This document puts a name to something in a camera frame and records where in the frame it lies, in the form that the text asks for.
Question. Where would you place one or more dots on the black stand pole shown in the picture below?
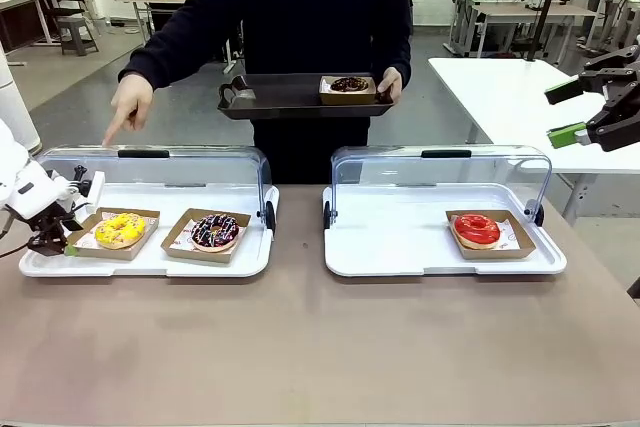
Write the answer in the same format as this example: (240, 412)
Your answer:
(545, 7)

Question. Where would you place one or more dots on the person left forearm navy sleeve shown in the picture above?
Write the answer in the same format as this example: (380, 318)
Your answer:
(400, 54)

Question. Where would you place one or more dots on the yellow glazed donut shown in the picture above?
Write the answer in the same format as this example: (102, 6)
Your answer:
(107, 234)

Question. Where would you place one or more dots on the white side table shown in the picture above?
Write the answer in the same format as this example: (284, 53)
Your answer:
(500, 97)

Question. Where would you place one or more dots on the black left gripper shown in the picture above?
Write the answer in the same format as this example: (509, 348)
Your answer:
(50, 227)

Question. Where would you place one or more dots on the chocolate donut with coloured sprinkles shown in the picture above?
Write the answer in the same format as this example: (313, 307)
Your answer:
(202, 234)

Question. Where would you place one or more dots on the person torso in navy sweater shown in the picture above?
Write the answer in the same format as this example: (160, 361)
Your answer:
(310, 22)

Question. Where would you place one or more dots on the brown box of yellow donut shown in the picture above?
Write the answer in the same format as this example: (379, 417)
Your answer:
(115, 253)

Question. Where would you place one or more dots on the white display case tray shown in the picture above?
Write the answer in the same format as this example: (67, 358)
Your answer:
(400, 237)
(150, 268)

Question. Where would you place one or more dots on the clear display case lid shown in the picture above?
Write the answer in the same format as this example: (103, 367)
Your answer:
(490, 172)
(200, 172)

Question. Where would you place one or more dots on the smile paper under sprinkle donut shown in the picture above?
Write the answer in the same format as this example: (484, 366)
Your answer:
(180, 240)

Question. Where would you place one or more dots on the white rounded cabinet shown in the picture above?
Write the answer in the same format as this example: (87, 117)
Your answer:
(15, 107)

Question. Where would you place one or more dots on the smile paper under yellow donut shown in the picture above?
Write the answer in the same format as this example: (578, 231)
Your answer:
(148, 227)

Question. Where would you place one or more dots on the sprinkled donut in box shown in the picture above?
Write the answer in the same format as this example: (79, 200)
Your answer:
(200, 257)

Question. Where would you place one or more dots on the brown box of nut donut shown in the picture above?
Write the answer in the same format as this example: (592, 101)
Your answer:
(347, 98)

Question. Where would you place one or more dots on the red glazed donut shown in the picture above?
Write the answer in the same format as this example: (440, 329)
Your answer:
(467, 232)

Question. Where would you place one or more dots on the person left hand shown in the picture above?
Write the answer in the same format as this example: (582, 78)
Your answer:
(390, 87)

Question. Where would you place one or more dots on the smile paper under red donut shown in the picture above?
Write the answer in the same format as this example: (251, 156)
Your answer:
(510, 234)

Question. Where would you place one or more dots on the brown box of red donut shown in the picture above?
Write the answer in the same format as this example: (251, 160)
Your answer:
(500, 254)

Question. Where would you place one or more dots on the black block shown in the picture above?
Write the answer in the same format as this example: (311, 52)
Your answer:
(635, 287)

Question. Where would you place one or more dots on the black serving tray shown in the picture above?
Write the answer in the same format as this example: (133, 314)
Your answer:
(280, 97)

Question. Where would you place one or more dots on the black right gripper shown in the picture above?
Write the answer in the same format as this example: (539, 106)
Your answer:
(622, 97)

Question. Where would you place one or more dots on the chocolate donut with nut bits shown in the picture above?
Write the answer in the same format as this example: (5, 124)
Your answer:
(337, 86)

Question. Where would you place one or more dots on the person right hand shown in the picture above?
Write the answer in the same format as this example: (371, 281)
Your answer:
(132, 102)

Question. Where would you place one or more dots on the person right forearm navy sleeve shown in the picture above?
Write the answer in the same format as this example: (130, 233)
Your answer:
(160, 57)

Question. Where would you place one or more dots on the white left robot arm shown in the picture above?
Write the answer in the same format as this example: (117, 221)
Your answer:
(15, 167)

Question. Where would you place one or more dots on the long brown workbench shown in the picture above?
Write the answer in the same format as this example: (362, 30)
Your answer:
(520, 12)

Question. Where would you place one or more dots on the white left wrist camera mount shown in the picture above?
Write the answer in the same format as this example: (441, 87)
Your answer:
(97, 192)

